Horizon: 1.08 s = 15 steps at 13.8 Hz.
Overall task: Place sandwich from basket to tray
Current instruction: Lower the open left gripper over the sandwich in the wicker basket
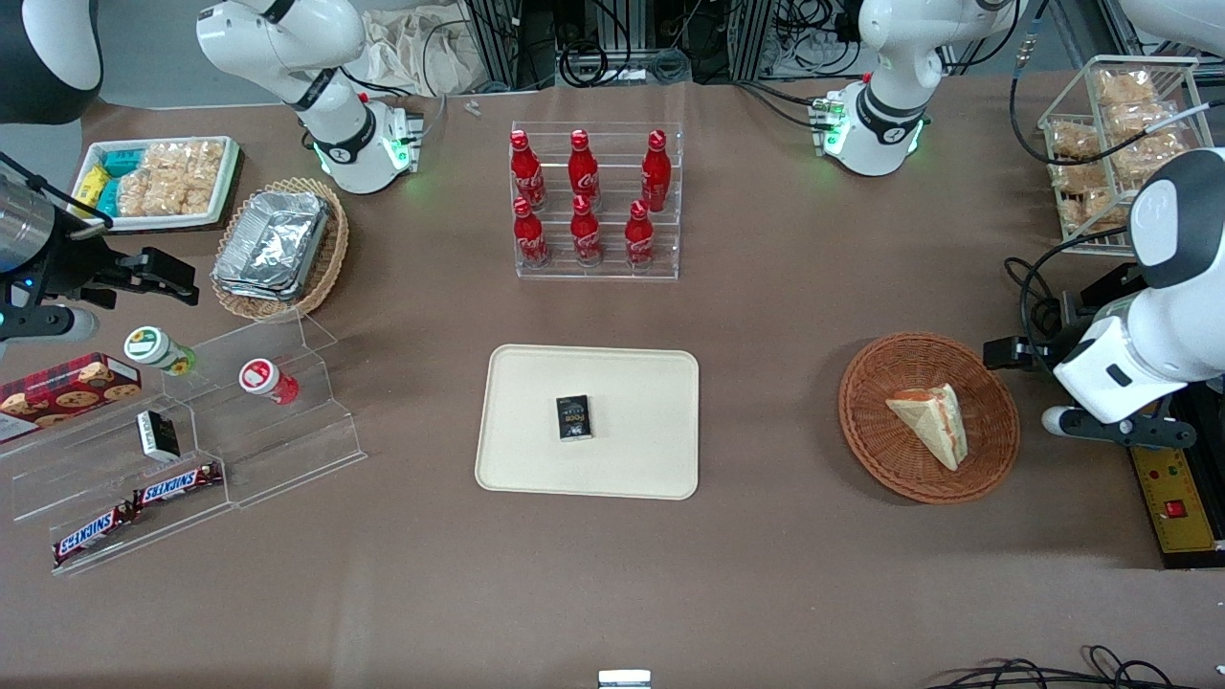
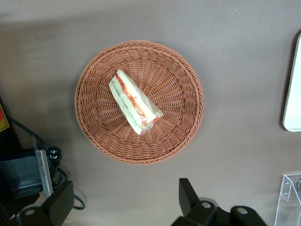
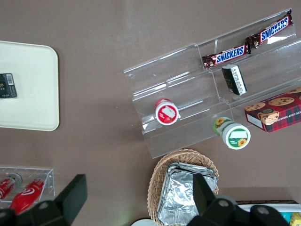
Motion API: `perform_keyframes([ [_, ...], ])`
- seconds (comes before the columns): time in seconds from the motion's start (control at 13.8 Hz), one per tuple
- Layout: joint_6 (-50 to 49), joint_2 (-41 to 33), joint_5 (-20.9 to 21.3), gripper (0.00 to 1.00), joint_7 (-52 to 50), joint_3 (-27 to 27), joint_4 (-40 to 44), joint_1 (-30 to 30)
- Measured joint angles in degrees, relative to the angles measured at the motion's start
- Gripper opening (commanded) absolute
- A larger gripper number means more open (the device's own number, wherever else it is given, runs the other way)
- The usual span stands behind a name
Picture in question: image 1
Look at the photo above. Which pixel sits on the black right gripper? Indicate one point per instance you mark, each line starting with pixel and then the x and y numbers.
pixel 78 267

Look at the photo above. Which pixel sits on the brown Snickers bar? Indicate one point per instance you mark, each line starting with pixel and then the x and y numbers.
pixel 94 534
pixel 177 485

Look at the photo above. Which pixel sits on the yellow snack packet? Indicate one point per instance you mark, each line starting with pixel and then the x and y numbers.
pixel 91 184

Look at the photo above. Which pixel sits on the light wicker basket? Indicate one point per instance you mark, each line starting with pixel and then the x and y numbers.
pixel 335 258

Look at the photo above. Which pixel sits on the yellow control panel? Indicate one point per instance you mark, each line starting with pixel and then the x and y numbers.
pixel 1172 531

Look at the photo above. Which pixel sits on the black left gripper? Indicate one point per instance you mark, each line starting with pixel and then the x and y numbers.
pixel 1037 350

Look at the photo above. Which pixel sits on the triangular sandwich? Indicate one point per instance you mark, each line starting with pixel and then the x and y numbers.
pixel 933 421

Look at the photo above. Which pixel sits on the green sunflower lid cup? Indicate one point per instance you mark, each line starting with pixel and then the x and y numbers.
pixel 153 346

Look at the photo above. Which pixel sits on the white left base connector box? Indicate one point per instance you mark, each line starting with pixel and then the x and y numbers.
pixel 828 120

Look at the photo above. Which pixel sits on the black table machine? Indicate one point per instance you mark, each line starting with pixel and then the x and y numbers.
pixel 1208 402

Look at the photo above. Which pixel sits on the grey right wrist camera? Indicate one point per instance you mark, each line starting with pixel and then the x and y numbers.
pixel 53 323

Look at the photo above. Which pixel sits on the clear acrylic stepped stand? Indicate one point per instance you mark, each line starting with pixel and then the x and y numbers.
pixel 287 450
pixel 86 478

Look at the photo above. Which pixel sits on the small black box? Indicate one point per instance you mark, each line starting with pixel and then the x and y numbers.
pixel 574 418

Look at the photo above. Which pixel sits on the beige cloth bag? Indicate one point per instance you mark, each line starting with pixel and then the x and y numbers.
pixel 412 53

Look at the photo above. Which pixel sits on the clear fried snack bag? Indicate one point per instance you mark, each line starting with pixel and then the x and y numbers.
pixel 1077 178
pixel 1134 158
pixel 1124 86
pixel 1139 117
pixel 1074 140
pixel 1101 209

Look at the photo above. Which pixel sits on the teal snack packet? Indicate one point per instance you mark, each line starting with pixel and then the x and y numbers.
pixel 107 197
pixel 122 161

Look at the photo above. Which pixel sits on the red lid cup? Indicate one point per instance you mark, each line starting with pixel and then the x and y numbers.
pixel 263 378

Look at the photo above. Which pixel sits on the white base connector box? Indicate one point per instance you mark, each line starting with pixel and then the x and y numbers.
pixel 828 120
pixel 402 134

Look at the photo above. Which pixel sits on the clear acrylic bottle rack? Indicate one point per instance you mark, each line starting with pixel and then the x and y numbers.
pixel 612 258

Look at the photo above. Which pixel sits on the aluminium frame rack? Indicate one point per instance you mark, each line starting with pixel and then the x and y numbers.
pixel 727 29

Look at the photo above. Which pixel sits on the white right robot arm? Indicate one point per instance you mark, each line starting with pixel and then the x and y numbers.
pixel 325 124

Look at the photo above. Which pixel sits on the brown wicker basket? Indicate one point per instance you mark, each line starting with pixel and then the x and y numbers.
pixel 919 368

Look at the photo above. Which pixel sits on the white snack tray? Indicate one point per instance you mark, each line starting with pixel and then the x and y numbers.
pixel 158 222

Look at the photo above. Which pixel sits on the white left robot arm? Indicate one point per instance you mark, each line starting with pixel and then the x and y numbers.
pixel 890 105

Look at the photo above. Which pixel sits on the red cola bottle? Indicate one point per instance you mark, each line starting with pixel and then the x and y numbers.
pixel 525 172
pixel 583 172
pixel 529 237
pixel 639 237
pixel 585 234
pixel 656 172

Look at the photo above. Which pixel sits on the small black white carton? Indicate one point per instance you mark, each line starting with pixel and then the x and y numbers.
pixel 158 435

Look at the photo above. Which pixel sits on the beige plastic tray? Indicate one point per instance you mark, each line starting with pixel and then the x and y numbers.
pixel 632 459

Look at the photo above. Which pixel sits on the small silver white device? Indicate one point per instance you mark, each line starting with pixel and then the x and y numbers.
pixel 624 679

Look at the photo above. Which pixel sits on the red cookie box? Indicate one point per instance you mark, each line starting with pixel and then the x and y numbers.
pixel 67 392

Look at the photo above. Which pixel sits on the aluminium foil tray stack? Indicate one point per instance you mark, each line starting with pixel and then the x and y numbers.
pixel 273 244

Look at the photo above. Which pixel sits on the white right base connector box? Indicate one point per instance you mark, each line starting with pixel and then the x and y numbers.
pixel 402 134

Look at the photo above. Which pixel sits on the clear rice cracker bag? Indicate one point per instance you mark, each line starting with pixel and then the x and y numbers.
pixel 163 196
pixel 187 158

